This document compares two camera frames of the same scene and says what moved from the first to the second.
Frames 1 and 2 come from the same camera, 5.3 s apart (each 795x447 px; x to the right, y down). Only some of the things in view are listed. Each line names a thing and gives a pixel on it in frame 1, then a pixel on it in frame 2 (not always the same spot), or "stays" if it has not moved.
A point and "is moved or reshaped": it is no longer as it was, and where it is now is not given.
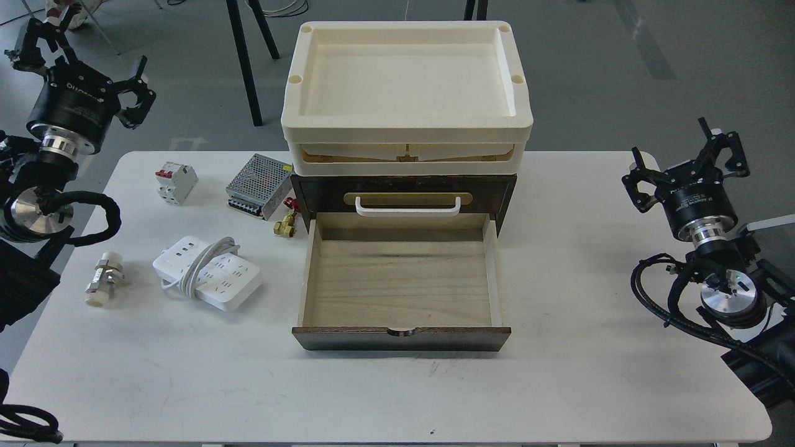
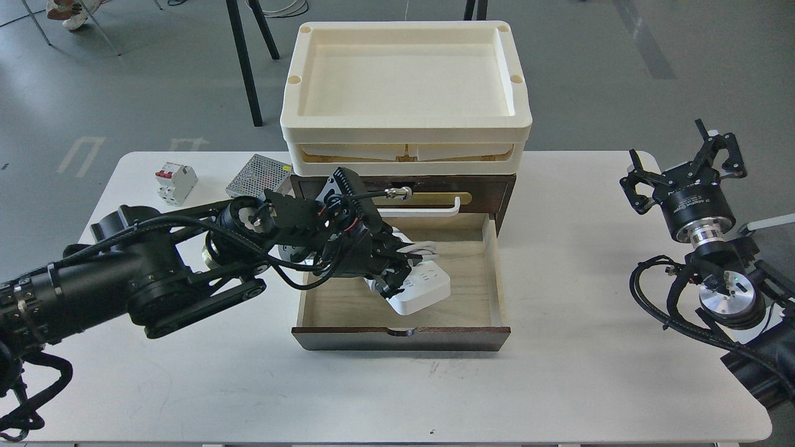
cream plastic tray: x=407 y=98 stays
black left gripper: x=75 y=107 to x=366 y=250
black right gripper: x=697 y=202 stays
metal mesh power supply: x=259 y=186 stays
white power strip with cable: x=215 y=274 is moved or reshaped
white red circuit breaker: x=175 y=181 stays
